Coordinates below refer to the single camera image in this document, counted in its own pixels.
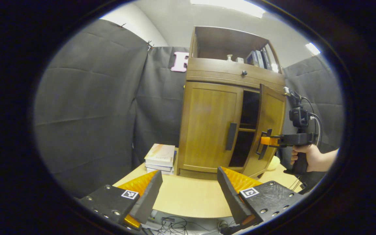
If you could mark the small dark blue book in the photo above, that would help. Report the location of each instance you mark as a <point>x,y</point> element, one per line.
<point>251,58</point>

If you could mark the small ceiling light panel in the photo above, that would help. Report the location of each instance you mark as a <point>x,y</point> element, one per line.
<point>313,49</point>

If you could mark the light grey book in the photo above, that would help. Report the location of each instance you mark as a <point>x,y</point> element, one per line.
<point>259,58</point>

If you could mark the wooden cabinet door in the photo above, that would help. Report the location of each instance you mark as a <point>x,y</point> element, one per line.
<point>273,114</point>
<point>204,127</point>

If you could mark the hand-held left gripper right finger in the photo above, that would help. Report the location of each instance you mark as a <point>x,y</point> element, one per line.
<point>232,199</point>

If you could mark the tall dark book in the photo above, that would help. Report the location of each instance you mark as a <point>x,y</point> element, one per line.
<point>266,59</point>

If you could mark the wooden double-door shoe cabinet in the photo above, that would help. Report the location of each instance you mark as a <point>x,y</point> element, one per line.
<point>227,68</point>

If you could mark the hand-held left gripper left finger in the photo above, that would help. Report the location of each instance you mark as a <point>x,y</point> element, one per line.
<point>148,199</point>

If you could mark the white book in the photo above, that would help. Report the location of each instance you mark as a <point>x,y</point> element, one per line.
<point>162,171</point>

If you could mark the large ceiling light panel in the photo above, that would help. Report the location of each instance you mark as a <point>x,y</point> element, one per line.
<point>230,6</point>

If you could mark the wooden inner shelf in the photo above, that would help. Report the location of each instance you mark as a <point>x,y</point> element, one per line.
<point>247,130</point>

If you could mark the small white box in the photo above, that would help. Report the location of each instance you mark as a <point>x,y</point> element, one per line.
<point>239,60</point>

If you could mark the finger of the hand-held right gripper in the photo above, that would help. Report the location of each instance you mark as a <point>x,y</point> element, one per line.
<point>268,141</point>

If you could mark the wooden cabinet drawer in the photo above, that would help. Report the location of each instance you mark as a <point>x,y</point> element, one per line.
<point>220,70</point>

